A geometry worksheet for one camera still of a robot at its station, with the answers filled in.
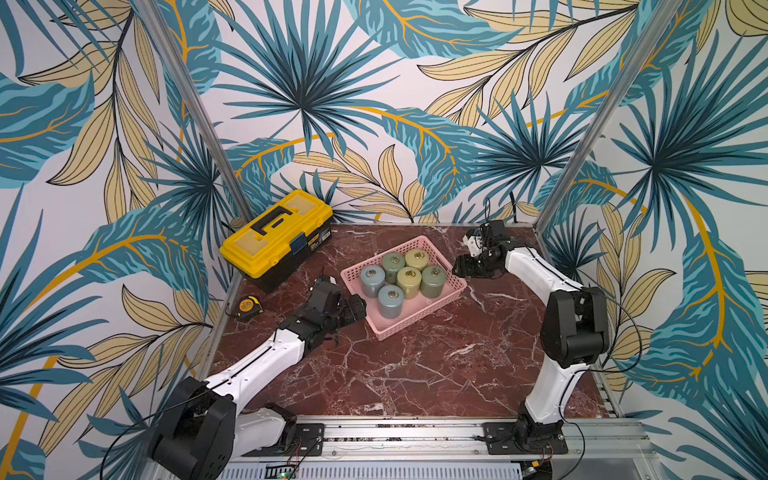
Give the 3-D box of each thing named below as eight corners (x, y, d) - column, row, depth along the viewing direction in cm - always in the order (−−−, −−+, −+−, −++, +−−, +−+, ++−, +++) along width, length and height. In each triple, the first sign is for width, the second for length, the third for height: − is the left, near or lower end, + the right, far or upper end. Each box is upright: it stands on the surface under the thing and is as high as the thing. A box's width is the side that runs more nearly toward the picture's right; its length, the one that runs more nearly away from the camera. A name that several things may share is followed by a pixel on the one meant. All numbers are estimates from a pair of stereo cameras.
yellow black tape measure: (242, 322, 95) (238, 317, 92) (238, 308, 98) (234, 302, 95) (263, 313, 97) (260, 308, 94) (259, 299, 100) (255, 293, 97)
